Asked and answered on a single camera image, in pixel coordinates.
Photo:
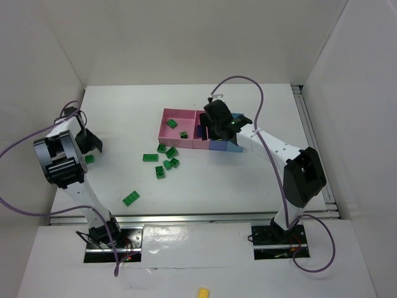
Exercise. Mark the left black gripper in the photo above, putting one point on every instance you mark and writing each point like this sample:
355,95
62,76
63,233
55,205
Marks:
92,141

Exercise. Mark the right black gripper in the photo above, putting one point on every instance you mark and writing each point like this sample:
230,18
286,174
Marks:
205,127

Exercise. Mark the purple lego brick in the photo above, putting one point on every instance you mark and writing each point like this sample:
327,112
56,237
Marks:
201,132

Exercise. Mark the small green lego brick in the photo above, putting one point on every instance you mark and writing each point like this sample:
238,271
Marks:
89,159
167,164

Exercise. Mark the green L-shaped lego brick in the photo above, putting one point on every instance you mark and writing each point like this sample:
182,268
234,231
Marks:
172,123

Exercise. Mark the green lego brick bottom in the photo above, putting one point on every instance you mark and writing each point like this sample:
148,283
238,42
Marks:
131,198

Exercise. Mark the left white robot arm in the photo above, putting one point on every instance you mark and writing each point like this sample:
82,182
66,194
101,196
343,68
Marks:
62,159

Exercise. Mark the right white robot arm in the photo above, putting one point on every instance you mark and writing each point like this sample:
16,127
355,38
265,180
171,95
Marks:
299,172

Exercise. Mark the large pink container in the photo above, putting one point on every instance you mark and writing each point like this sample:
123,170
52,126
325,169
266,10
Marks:
185,122

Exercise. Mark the small pink container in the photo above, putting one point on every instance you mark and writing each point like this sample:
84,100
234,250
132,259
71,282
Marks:
198,143

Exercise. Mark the purple blue container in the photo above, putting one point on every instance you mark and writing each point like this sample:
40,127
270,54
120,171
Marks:
218,145

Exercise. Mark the yellow lego brick foreground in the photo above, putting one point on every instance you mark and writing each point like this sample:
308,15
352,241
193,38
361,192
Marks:
203,293

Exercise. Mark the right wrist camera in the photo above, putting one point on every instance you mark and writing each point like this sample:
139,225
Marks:
213,97

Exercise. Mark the aluminium rail front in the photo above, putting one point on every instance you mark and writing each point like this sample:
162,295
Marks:
205,218

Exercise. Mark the aluminium rail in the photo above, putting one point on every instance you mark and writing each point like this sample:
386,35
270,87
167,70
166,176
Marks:
330,202
205,218

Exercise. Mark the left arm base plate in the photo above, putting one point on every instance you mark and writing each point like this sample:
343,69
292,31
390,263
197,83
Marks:
128,248

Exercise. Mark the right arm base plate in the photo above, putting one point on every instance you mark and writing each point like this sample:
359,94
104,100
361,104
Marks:
266,246

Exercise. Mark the aluminium rail right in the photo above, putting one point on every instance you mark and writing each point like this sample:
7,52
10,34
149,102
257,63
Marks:
330,202

